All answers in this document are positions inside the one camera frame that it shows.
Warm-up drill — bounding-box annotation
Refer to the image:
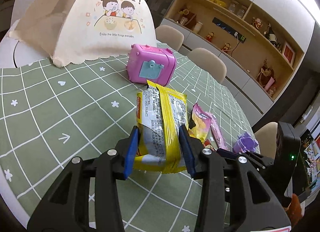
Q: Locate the yellow silver snack wrapper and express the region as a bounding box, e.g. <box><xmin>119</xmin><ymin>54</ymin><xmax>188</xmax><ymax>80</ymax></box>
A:
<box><xmin>133</xmin><ymin>80</ymin><xmax>188</xmax><ymax>173</ymax></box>

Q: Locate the pink narrow wrapper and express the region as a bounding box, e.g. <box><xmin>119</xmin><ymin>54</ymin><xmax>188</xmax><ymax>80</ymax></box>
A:
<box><xmin>206</xmin><ymin>112</ymin><xmax>228</xmax><ymax>150</ymax></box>

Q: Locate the orange sleeve forearm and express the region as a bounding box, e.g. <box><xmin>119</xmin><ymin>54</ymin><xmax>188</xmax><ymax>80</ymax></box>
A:
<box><xmin>286</xmin><ymin>194</ymin><xmax>303</xmax><ymax>228</ymax></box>

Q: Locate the red gold snack packet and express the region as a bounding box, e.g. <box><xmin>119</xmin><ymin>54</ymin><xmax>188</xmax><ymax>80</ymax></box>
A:
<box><xmin>203</xmin><ymin>139</ymin><xmax>215</xmax><ymax>151</ymax></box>

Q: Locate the purple toy cup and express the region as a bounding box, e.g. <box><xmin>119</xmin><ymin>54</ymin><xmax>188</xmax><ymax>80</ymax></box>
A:
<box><xmin>233</xmin><ymin>131</ymin><xmax>259</xmax><ymax>153</ymax></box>

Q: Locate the beige chair near right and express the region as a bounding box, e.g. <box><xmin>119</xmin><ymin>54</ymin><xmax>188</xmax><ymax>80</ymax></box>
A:
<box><xmin>254</xmin><ymin>122</ymin><xmax>278</xmax><ymax>159</ymax></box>

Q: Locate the beige chair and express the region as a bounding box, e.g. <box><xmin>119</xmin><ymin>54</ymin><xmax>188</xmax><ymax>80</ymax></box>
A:
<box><xmin>155</xmin><ymin>25</ymin><xmax>184</xmax><ymax>51</ymax></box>
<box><xmin>187</xmin><ymin>48</ymin><xmax>227</xmax><ymax>84</ymax></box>
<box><xmin>254</xmin><ymin>122</ymin><xmax>278</xmax><ymax>159</ymax></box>

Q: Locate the yellow pink snack packet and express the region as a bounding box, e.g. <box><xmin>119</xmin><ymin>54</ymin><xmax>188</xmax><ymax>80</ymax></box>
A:
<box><xmin>188</xmin><ymin>103</ymin><xmax>212</xmax><ymax>144</ymax></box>

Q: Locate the green grid tablecloth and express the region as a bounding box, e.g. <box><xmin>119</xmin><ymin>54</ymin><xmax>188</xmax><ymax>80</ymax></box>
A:
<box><xmin>0</xmin><ymin>43</ymin><xmax>261</xmax><ymax>232</ymax></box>

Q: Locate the beige chair far right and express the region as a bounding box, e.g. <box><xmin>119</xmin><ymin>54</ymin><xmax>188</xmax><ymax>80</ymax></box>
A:
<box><xmin>187</xmin><ymin>48</ymin><xmax>227</xmax><ymax>84</ymax></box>

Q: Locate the red framed picture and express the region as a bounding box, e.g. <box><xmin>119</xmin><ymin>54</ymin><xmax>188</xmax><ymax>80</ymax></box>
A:
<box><xmin>281</xmin><ymin>42</ymin><xmax>296</xmax><ymax>66</ymax></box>

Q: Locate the pink toy box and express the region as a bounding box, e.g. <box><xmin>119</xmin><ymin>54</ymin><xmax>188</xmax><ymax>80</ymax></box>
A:
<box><xmin>126</xmin><ymin>44</ymin><xmax>177</xmax><ymax>86</ymax></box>

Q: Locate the black power strip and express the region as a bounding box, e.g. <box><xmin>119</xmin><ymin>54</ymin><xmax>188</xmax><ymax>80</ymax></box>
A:
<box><xmin>212</xmin><ymin>17</ymin><xmax>246</xmax><ymax>43</ymax></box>

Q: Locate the beige chair far left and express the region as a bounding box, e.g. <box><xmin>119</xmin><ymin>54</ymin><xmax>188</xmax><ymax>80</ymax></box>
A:
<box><xmin>155</xmin><ymin>25</ymin><xmax>184</xmax><ymax>51</ymax></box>

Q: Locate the beige cartoon food cover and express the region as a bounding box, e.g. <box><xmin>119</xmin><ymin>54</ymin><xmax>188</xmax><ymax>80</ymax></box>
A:
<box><xmin>9</xmin><ymin>0</ymin><xmax>157</xmax><ymax>67</ymax></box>

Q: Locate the wooden wall shelf unit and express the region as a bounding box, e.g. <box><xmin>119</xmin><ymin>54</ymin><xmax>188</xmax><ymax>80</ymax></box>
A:
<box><xmin>162</xmin><ymin>0</ymin><xmax>315</xmax><ymax>101</ymax></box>

